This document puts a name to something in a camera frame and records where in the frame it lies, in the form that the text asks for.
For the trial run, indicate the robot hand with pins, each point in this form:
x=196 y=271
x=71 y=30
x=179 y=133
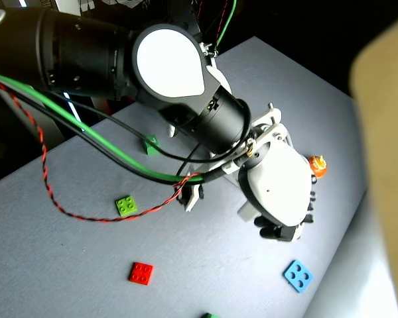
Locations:
x=278 y=185
x=220 y=79

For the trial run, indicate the orange power plug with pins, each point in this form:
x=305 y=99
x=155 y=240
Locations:
x=317 y=169

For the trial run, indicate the blue four-hole block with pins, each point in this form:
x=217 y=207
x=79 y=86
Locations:
x=298 y=276

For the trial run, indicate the green number cube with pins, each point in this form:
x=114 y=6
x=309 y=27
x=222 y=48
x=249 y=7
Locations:
x=150 y=145

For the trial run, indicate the blurred tan panel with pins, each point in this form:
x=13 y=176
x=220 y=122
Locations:
x=391 y=132

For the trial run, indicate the dark green block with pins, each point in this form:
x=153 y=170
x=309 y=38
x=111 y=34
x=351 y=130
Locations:
x=209 y=315

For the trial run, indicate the white light strip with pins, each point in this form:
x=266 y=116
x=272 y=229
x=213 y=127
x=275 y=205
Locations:
x=73 y=114

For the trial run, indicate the lime green toy brick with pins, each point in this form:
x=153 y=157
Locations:
x=126 y=206

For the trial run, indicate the red toy brick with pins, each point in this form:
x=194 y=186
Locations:
x=141 y=273

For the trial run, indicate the grey table cloth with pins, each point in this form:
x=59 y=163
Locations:
x=86 y=258

